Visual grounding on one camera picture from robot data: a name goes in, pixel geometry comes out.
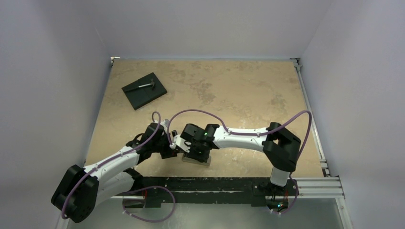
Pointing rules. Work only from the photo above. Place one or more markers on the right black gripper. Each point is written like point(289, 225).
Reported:
point(198, 150)

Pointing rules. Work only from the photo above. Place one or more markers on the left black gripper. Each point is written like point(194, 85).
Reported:
point(170, 151)

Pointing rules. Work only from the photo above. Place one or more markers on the grey remote control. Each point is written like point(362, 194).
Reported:
point(193, 161)

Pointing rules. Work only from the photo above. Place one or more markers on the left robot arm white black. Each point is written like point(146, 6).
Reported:
point(83, 188)

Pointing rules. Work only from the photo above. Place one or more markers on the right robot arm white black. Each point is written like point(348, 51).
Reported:
point(281, 147)

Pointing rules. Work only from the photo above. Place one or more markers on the black square tray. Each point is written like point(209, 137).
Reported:
point(143, 96)

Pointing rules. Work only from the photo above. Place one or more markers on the small metal hammer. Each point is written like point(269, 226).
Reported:
point(151, 84)

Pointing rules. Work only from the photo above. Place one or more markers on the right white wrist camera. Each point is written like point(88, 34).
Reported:
point(180, 144)

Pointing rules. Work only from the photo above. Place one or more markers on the aluminium frame rail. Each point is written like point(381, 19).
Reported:
point(327, 186)

